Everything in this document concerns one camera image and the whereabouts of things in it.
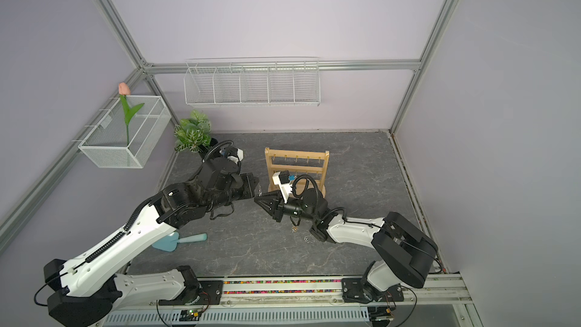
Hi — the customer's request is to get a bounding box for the white cable duct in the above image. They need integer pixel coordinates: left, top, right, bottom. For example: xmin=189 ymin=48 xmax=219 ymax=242
xmin=103 ymin=307 xmax=370 ymax=326

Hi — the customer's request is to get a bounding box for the pink artificial tulip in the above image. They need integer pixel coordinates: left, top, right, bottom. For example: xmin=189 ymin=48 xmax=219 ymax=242
xmin=118 ymin=83 xmax=145 ymax=146

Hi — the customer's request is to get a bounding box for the wooden jewelry display stand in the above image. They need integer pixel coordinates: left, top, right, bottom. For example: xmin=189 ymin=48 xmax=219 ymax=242
xmin=264 ymin=148 xmax=331 ymax=196

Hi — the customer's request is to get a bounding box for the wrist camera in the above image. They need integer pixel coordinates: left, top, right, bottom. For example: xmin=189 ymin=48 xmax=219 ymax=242
xmin=220 ymin=145 xmax=244 ymax=164
xmin=272 ymin=170 xmax=294 ymax=204

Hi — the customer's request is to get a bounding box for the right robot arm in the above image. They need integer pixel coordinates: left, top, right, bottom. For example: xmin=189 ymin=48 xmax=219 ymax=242
xmin=254 ymin=171 xmax=439 ymax=304

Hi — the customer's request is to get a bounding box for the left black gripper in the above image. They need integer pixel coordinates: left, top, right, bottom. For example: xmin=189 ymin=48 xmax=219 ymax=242
xmin=207 ymin=173 xmax=260 ymax=213

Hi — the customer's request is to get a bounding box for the green artificial potted plant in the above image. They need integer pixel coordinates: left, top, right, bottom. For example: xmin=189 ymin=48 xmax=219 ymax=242
xmin=174 ymin=110 xmax=211 ymax=152

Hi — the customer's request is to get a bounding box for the black plant pot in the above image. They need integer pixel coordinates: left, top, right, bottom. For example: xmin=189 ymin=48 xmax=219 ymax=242
xmin=198 ymin=138 xmax=219 ymax=159

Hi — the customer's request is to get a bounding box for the white mesh wall basket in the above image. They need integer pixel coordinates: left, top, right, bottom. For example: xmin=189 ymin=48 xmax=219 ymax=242
xmin=78 ymin=95 xmax=171 ymax=169

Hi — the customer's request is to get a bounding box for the white wire wall shelf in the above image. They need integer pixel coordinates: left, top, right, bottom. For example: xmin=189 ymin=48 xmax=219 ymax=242
xmin=183 ymin=57 xmax=321 ymax=107

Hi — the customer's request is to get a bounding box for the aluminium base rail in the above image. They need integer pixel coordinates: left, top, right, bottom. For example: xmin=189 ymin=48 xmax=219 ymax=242
xmin=113 ymin=272 xmax=473 ymax=310

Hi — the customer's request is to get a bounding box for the teal dustpan brush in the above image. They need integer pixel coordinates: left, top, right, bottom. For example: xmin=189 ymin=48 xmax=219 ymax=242
xmin=151 ymin=232 xmax=207 ymax=252

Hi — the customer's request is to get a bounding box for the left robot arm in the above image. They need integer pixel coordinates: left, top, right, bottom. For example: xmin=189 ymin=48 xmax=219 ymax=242
xmin=36 ymin=140 xmax=259 ymax=326

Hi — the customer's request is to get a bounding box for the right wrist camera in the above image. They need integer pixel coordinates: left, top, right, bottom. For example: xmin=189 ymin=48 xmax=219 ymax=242
xmin=272 ymin=170 xmax=294 ymax=204

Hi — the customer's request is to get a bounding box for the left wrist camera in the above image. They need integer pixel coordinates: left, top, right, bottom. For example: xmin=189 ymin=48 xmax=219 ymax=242
xmin=220 ymin=145 xmax=244 ymax=164

